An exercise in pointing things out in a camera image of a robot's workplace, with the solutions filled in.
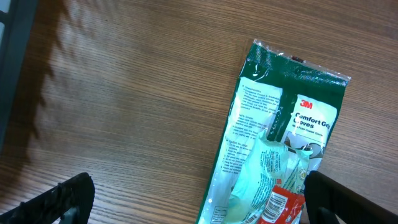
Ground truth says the green glove package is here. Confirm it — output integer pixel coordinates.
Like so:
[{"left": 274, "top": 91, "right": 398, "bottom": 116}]
[{"left": 197, "top": 40, "right": 349, "bottom": 224}]

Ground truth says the grey plastic shopping basket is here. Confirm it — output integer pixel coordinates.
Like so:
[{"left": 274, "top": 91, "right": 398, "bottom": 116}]
[{"left": 1, "top": 0, "right": 38, "bottom": 144}]

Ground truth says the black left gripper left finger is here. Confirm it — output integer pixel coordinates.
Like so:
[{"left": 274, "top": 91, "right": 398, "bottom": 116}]
[{"left": 1, "top": 172, "right": 95, "bottom": 224}]

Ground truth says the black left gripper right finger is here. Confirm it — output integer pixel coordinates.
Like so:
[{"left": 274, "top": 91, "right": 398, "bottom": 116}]
[{"left": 304, "top": 170, "right": 397, "bottom": 224}]

